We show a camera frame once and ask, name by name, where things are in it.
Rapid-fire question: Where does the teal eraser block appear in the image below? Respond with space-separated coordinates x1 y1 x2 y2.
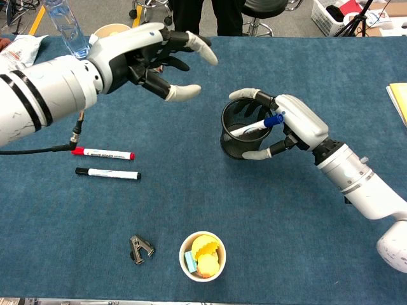
183 250 198 273

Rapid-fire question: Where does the blue capped whiteboard marker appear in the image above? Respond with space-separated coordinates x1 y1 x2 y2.
229 114 285 138

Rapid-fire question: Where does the brown cardboard box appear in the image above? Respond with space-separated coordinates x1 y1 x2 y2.
378 2 407 18

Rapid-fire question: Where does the yellow notebook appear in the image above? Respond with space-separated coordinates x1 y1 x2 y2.
385 83 407 126

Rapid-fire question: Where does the black metal staple remover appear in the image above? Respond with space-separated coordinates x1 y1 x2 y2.
128 234 156 266

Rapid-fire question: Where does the blue felt table cover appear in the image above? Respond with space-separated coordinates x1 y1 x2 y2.
0 34 407 302

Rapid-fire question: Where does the person in black trousers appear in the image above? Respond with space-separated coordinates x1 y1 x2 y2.
167 0 244 37

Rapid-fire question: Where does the black pen cup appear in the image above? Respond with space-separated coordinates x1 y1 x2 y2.
219 98 275 162

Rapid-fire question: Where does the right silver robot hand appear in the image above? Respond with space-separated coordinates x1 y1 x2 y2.
228 88 330 161

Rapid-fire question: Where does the white crumpled snack bag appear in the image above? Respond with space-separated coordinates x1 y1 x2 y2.
0 34 48 68

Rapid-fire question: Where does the black seat chrome stool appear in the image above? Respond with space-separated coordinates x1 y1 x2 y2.
241 0 289 37

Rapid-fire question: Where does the beige round bowl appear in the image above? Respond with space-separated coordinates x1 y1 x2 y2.
94 24 131 41

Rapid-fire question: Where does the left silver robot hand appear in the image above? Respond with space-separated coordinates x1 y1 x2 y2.
87 22 219 102

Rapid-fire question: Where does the clear plastic water bottle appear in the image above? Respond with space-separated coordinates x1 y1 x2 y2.
43 0 92 60

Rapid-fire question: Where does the black capped whiteboard marker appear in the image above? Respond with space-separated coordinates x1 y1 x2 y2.
74 166 142 181

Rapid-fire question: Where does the white plastic basket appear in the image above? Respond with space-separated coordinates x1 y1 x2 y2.
310 0 363 36

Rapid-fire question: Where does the aluminium table edge bar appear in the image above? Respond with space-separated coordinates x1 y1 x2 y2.
0 297 407 305

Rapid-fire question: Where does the chrome wheeled stool base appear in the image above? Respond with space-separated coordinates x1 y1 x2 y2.
128 0 174 29

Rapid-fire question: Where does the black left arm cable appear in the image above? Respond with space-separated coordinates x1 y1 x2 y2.
0 109 86 156

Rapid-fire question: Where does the red capped whiteboard marker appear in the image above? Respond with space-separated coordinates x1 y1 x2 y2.
71 146 135 161

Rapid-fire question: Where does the yellow cracked eggshell toy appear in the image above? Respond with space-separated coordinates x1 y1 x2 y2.
191 234 220 260

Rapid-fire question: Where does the black tripod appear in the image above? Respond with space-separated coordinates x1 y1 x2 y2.
336 0 376 37

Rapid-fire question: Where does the small beige paper cup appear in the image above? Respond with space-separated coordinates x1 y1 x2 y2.
179 231 227 282

